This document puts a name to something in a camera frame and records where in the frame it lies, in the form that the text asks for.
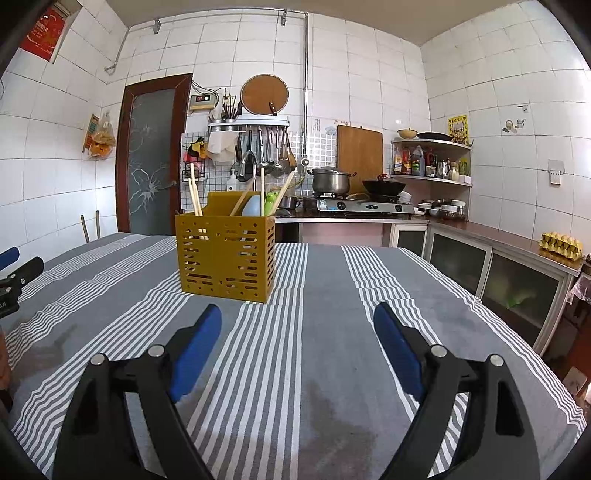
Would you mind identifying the white corner shelf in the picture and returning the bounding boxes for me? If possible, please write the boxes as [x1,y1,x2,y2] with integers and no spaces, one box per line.
[390,138,474,188]

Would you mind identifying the silver wall utensil rack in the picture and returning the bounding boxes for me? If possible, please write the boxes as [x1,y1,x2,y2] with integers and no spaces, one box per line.
[207,117,291,134]

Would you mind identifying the row of condiment bottles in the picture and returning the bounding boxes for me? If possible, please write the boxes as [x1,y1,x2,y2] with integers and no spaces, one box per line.
[392,145,471,182]

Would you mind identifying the white lace cloth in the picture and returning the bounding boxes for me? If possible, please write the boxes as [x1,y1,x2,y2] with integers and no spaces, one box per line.
[566,272,591,305]

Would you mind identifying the yellow perforated utensil holder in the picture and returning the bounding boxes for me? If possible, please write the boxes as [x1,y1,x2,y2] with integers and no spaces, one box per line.
[174,191,277,304]

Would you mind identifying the brown frosted glass door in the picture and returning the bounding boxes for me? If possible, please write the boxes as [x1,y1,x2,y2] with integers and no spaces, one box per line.
[115,73,194,237]

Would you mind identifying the yellow wall poster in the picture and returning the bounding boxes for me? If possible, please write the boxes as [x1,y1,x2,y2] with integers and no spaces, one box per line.
[447,114,471,146]

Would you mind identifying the wire grid wall panel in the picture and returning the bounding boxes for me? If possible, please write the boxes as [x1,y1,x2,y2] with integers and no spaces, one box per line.
[180,133,232,192]

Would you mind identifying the white hanging cloth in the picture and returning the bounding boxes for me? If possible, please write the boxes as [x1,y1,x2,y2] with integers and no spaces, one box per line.
[205,133,238,163]

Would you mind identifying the kitchen cabinet with glass doors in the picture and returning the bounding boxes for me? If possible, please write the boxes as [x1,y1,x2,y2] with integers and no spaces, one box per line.
[274,215,583,356]

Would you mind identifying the grey white striped tablecloth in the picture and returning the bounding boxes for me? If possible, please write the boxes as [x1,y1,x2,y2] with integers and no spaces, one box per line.
[0,232,587,480]

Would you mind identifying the row of hanging kitchen utensils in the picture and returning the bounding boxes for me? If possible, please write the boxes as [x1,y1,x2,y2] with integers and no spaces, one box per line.
[235,128,298,182]

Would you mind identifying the vertical metal pipe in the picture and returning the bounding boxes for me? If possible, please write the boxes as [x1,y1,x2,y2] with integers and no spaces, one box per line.
[277,8,311,167]

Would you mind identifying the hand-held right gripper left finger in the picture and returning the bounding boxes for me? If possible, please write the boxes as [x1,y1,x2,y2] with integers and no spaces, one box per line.
[52,304,223,480]

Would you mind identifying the white lattice wall panel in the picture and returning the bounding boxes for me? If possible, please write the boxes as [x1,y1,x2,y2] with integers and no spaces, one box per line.
[288,134,337,169]

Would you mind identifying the white floor power socket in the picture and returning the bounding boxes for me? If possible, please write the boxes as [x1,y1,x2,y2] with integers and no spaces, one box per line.
[561,367,589,398]

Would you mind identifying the white sticker wall hooks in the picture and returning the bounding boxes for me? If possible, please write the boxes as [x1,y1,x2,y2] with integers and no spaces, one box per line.
[502,105,529,134]

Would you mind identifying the yellow egg carton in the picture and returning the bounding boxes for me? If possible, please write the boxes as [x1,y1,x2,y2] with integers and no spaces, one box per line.
[539,231,583,263]

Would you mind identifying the steel gas stove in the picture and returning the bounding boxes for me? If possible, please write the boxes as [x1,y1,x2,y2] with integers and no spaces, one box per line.
[302,193,416,217]

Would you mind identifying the steel faucet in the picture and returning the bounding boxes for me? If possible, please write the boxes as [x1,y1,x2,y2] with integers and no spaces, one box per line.
[241,150,259,192]

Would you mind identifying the rectangular wooden cutting board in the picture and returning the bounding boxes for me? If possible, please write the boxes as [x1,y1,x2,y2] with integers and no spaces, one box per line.
[335,124,385,183]

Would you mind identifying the pile of bowls and dishes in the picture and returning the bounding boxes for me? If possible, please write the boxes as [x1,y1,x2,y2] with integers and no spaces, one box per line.
[418,198,468,220]

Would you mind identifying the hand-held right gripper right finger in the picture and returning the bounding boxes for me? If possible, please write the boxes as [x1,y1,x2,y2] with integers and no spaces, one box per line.
[373,301,541,480]

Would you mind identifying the hanging orange plastic bag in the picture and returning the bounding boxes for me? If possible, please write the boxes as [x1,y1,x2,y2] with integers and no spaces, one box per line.
[82,112,117,160]

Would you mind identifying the black wok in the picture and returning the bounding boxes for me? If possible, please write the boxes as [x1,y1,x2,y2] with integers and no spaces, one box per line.
[361,174,407,197]

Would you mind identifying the red wall poster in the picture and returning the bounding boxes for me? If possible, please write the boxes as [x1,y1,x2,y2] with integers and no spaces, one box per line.
[19,6,70,63]

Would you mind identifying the steel cooking pot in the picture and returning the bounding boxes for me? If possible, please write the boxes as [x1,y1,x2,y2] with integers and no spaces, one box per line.
[307,166,357,195]

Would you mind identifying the cup of dark chopsticks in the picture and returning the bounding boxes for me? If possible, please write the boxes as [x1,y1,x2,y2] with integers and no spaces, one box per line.
[221,95,243,121]

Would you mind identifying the round wooden board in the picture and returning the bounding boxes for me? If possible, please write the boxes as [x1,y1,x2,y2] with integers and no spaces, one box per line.
[240,74,290,116]

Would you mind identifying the grey wall pipe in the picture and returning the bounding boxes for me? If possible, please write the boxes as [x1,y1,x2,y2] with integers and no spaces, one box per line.
[104,18,162,75]

